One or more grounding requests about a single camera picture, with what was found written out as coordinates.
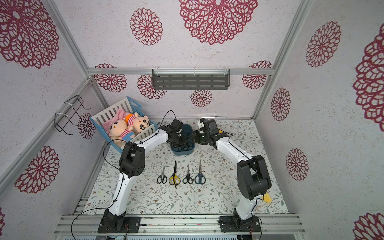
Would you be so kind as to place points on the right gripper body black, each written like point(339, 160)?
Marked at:
point(202, 137)

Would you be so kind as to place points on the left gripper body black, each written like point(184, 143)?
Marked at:
point(179, 141)

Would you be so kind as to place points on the teal plastic storage box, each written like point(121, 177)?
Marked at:
point(188, 146)

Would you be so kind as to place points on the yellow black scissors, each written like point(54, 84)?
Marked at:
point(174, 180)

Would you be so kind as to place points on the small black scissors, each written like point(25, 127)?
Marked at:
point(162, 178)

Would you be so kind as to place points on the black grey scissors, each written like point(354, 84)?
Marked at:
point(188, 179)

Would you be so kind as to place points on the blue handled scissors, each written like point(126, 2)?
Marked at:
point(200, 179)

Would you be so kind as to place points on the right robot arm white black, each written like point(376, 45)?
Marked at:
point(253, 176)

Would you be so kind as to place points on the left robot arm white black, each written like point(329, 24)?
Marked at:
point(132, 164)

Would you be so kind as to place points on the plush doll orange hat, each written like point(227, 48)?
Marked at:
point(138, 122)

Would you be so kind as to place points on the blue white slatted basket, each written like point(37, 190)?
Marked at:
point(131, 107)

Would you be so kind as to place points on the plush doll striped shirt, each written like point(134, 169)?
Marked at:
point(120, 131)

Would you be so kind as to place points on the pink plush toy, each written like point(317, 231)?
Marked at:
point(120, 114)

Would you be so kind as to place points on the grey wall shelf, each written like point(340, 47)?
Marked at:
point(178, 82)

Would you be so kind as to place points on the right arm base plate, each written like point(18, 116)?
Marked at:
point(232, 224)

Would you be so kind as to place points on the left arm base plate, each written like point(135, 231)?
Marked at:
point(119, 225)

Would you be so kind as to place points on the black wire wall rack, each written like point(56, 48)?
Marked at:
point(61, 120)

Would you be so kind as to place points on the aluminium front rail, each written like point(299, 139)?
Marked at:
point(182, 225)

